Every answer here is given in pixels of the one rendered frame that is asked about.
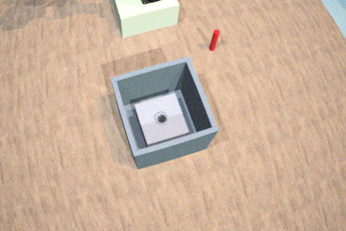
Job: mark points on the dark red peg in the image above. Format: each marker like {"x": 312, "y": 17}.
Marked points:
{"x": 214, "y": 40}

